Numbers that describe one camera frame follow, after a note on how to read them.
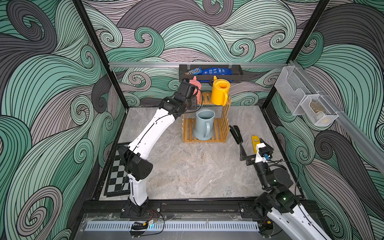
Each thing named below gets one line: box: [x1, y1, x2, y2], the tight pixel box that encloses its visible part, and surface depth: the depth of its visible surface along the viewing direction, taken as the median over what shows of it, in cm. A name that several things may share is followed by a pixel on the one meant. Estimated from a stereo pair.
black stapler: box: [229, 125, 244, 145], surface depth 104 cm
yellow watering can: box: [210, 75, 231, 107], surface depth 79 cm
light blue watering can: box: [193, 106, 216, 141], surface depth 88 cm
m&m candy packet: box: [182, 67, 203, 75], surface depth 94 cm
